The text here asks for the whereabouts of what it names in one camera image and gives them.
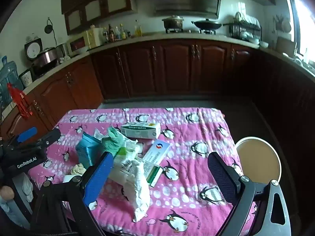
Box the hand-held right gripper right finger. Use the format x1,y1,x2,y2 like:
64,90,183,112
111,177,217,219
207,152,292,236

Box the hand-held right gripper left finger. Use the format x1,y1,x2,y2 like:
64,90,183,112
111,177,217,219
31,151,114,236

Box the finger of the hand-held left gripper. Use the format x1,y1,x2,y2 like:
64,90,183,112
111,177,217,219
25,128,61,153
5,127,38,148

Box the blue packet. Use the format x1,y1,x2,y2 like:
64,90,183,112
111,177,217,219
75,131,102,167

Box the white round bin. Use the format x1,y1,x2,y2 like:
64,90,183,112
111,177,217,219
235,136,282,183

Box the green tissue pack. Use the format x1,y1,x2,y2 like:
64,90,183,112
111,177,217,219
106,126,129,156

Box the white green medicine box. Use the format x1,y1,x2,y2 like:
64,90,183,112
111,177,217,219
120,122,161,140

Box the person's left hand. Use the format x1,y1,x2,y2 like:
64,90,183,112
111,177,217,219
0,185,13,201

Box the crumpled tissue ball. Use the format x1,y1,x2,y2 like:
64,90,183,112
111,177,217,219
71,163,86,176

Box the white paper piece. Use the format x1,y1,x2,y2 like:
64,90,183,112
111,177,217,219
63,174,83,184

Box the red tassel ornament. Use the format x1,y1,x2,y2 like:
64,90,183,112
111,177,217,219
7,83,33,120

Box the clear plastic wrapper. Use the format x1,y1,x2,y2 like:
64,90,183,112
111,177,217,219
94,128,109,143

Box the crumpled white plastic bag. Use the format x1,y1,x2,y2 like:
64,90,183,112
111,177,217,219
118,160,150,223

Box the pink penguin blanket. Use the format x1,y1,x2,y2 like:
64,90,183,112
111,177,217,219
28,107,256,236

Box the printed white mug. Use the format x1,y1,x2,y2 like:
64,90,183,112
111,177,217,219
19,70,33,88

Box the green striped white box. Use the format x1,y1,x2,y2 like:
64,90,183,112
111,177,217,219
145,163,162,187

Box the blue water jug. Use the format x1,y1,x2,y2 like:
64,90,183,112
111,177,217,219
0,55,24,104

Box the white box with round logo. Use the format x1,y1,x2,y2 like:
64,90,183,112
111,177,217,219
142,140,171,168

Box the silver rice cooker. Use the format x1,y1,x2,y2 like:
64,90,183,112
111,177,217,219
32,47,59,76

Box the white dial kitchen scale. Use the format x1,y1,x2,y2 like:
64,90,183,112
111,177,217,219
24,37,43,59

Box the white microwave oven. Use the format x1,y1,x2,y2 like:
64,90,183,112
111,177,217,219
66,36,89,56

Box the cream small drawer box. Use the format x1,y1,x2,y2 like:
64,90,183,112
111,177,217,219
87,26,104,49

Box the brown kitchen base cabinets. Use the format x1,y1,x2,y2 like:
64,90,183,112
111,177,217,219
0,38,315,153

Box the gas stove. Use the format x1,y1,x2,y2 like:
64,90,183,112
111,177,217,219
165,28,217,35

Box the dish rack with dishes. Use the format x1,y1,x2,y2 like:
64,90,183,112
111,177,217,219
229,12,262,43

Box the black wok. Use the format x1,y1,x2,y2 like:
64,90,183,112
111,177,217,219
191,18,230,31

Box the dark cooking pot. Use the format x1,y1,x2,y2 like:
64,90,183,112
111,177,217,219
162,15,184,30

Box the window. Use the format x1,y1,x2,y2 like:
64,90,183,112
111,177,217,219
287,0,315,63

